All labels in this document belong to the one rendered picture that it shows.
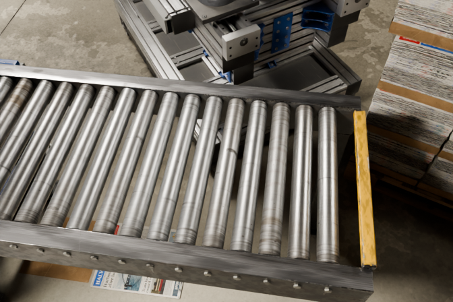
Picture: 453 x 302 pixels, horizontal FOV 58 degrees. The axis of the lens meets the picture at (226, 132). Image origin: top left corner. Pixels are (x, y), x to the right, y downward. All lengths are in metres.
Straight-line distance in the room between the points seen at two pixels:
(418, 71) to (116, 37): 1.86
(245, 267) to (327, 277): 0.17
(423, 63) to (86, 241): 1.11
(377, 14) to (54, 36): 2.07
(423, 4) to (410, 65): 0.21
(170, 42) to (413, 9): 1.34
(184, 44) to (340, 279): 1.63
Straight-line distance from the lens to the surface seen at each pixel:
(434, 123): 1.61
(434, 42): 1.41
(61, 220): 1.08
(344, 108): 1.21
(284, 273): 0.94
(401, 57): 1.45
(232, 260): 0.94
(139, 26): 2.41
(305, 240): 0.97
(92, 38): 2.78
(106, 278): 1.84
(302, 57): 2.20
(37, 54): 2.80
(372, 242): 0.98
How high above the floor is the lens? 1.68
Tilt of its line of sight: 53 degrees down
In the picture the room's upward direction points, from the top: 2 degrees counter-clockwise
